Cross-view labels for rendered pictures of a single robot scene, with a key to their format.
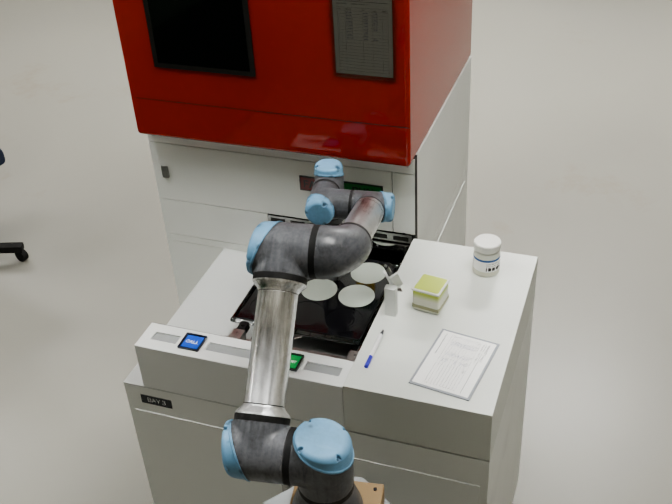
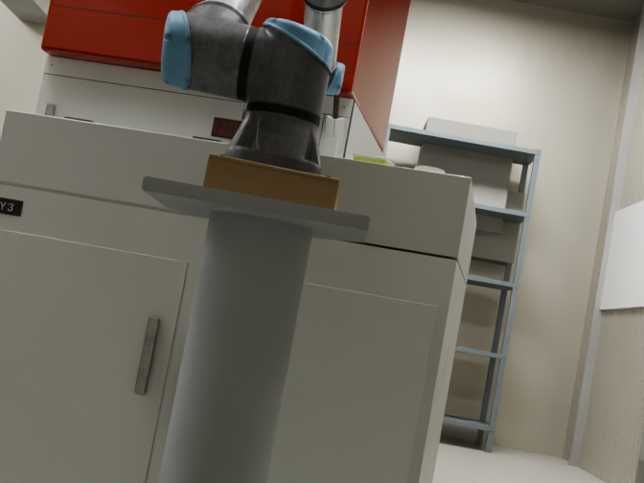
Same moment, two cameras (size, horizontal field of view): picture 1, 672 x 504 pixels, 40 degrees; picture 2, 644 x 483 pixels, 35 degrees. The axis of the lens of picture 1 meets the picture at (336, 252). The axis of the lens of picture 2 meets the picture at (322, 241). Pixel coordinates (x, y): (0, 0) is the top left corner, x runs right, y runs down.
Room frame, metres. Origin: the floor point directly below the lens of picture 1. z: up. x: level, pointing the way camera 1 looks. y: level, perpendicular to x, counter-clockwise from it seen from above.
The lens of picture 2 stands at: (-0.27, 0.26, 0.66)
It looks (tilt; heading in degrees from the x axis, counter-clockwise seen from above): 5 degrees up; 349
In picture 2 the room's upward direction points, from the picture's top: 10 degrees clockwise
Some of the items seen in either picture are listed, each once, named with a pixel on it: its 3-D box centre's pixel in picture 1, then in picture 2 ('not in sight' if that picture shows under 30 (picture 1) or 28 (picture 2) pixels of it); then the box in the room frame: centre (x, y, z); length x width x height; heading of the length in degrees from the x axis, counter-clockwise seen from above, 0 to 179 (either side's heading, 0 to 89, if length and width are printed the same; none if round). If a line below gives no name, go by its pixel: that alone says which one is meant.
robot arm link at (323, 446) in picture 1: (320, 458); (287, 68); (1.29, 0.06, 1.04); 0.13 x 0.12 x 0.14; 77
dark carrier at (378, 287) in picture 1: (319, 290); not in sight; (2.03, 0.05, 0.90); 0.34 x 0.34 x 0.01; 69
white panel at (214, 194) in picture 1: (281, 201); (181, 154); (2.31, 0.15, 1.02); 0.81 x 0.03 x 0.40; 69
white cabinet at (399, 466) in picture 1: (342, 447); (201, 426); (1.91, 0.02, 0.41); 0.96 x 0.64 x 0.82; 69
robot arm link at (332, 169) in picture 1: (329, 182); not in sight; (2.08, 0.01, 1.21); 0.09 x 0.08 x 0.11; 167
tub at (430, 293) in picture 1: (430, 294); (371, 173); (1.85, -0.23, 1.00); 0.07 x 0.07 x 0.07; 60
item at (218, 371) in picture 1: (244, 374); (140, 170); (1.72, 0.25, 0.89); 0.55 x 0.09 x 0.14; 69
